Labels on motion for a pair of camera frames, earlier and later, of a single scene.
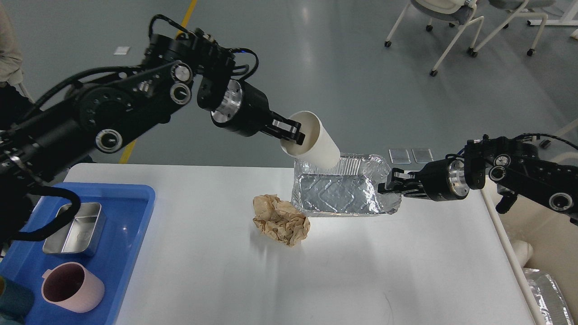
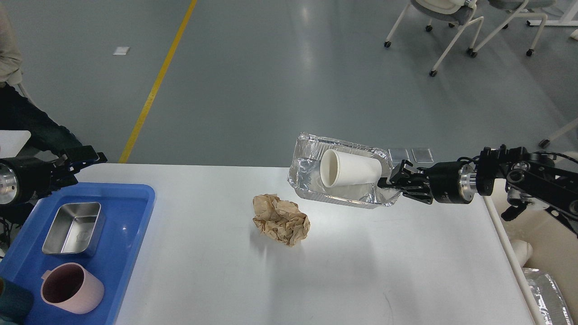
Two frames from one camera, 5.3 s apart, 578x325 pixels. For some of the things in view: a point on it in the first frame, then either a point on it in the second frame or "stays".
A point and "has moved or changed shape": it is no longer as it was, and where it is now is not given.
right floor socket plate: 422,155 stays
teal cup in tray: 16,302 stays
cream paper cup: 319,149 → 337,169
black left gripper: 245,112 → 20,176
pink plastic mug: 72,286 stays
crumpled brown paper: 279,219 stays
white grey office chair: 455,11 stays
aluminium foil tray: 349,188 has moved or changed shape
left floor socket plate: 399,156 stays
